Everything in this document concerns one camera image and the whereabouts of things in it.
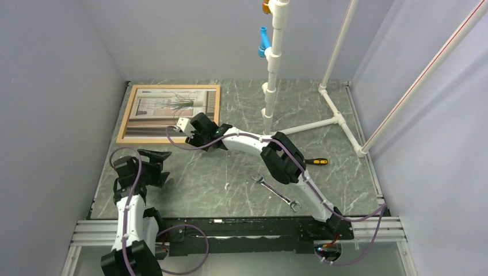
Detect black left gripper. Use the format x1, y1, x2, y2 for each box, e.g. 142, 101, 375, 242
135, 149, 171, 187

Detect wooden picture frame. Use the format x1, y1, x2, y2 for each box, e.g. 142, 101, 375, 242
116, 85, 220, 144

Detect black yellow screwdriver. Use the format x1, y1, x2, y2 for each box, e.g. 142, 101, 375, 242
304, 158, 329, 166

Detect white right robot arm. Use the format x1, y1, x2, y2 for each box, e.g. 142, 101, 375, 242
165, 113, 344, 239

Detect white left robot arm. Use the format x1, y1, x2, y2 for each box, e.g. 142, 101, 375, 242
101, 149, 171, 275

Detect silver open-end wrench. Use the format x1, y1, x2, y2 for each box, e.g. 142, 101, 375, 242
251, 173, 302, 212

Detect blue pipe fitting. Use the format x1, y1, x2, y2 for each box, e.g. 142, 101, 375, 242
258, 26, 271, 58

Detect white PVC pipe stand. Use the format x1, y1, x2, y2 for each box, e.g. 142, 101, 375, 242
261, 1, 487, 158

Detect orange pipe fitting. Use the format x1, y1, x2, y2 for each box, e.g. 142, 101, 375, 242
262, 0, 272, 14

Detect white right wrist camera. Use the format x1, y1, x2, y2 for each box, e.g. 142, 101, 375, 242
176, 117, 195, 138

